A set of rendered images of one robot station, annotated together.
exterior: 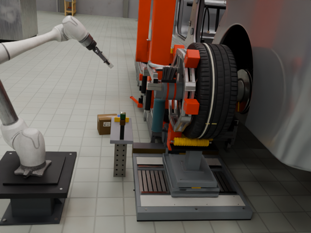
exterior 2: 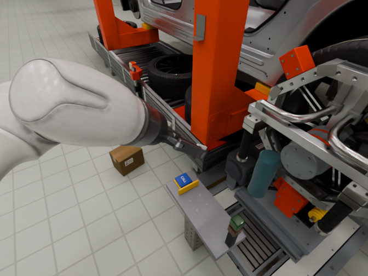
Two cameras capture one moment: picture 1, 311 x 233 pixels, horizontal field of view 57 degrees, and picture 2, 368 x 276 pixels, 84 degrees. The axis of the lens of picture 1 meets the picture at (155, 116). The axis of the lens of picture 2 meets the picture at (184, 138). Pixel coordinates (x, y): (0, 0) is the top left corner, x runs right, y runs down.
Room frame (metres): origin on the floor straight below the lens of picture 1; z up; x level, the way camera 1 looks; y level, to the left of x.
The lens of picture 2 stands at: (1.64, 0.55, 1.36)
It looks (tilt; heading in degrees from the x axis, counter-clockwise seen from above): 42 degrees down; 336
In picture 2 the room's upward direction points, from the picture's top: straight up
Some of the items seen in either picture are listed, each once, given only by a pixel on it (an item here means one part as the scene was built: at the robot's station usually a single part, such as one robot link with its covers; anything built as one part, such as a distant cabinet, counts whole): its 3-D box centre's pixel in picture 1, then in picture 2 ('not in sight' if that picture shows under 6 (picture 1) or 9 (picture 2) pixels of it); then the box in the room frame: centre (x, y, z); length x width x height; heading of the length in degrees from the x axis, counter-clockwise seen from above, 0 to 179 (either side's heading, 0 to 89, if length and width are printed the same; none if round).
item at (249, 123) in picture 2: (149, 71); (257, 120); (2.07, 0.08, 0.93); 0.09 x 0.05 x 0.05; 99
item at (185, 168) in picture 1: (193, 156); (300, 199); (1.96, -0.32, 0.32); 0.40 x 0.30 x 0.28; 9
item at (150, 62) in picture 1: (163, 60); (300, 97); (2.01, -0.02, 1.03); 0.19 x 0.18 x 0.11; 99
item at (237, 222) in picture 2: (122, 115); (237, 222); (1.88, 0.23, 0.64); 0.04 x 0.04 x 0.04; 9
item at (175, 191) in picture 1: (188, 173); (281, 208); (2.01, -0.31, 0.13); 0.50 x 0.36 x 0.10; 9
